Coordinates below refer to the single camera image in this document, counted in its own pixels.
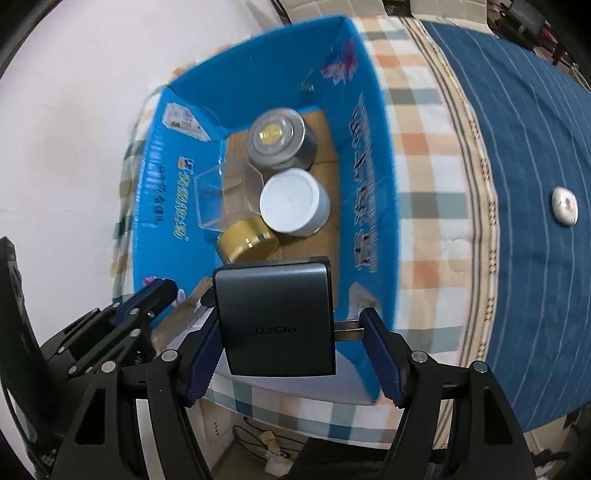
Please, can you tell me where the white power strip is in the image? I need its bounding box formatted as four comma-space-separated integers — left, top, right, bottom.
259, 430, 294, 478

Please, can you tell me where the blue striped cloth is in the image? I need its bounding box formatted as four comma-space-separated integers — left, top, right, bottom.
426, 23, 590, 430

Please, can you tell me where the black power adapter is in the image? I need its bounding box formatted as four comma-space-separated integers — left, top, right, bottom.
212, 256, 365, 378

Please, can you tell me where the clear acrylic box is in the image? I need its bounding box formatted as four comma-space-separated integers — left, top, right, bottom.
194, 159, 264, 232

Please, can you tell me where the small white earbud case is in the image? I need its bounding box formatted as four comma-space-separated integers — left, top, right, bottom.
551, 187, 579, 227

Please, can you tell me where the blue cardboard box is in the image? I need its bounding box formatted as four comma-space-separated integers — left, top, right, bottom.
133, 16, 405, 405

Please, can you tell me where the silver round tin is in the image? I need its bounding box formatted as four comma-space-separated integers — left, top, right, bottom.
245, 108, 318, 172

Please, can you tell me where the plaid checkered cloth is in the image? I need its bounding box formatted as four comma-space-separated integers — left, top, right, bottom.
111, 16, 500, 448

